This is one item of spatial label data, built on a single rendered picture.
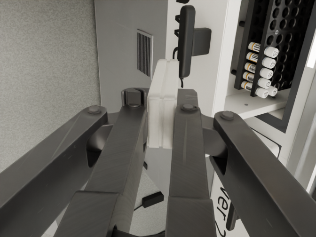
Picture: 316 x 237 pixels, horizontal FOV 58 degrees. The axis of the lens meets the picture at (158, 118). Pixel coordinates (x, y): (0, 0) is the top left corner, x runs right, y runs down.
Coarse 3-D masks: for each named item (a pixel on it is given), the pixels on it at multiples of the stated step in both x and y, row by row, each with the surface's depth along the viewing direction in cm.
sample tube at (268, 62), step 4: (248, 56) 40; (252, 56) 39; (256, 56) 39; (252, 60) 39; (256, 60) 39; (264, 60) 39; (268, 60) 37; (272, 60) 37; (264, 64) 38; (268, 64) 37; (272, 64) 37
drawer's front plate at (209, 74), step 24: (168, 0) 36; (192, 0) 32; (216, 0) 29; (240, 0) 28; (168, 24) 37; (216, 24) 29; (168, 48) 38; (216, 48) 30; (192, 72) 35; (216, 72) 31; (216, 96) 32
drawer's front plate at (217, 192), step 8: (272, 144) 45; (272, 152) 44; (216, 176) 58; (216, 184) 58; (216, 192) 59; (216, 200) 59; (216, 208) 60; (216, 216) 61; (224, 224) 59; (240, 224) 54; (216, 232) 62; (232, 232) 57; (240, 232) 55
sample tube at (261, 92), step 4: (244, 84) 42; (248, 84) 41; (252, 84) 41; (248, 88) 41; (260, 88) 40; (256, 92) 40; (260, 92) 39; (264, 92) 39; (268, 92) 39; (260, 96) 40; (264, 96) 39
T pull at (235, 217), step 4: (232, 204) 49; (232, 208) 49; (232, 212) 50; (236, 212) 50; (228, 216) 51; (232, 216) 50; (236, 216) 50; (228, 220) 51; (232, 220) 50; (228, 224) 51; (232, 224) 51; (228, 228) 52; (232, 228) 51
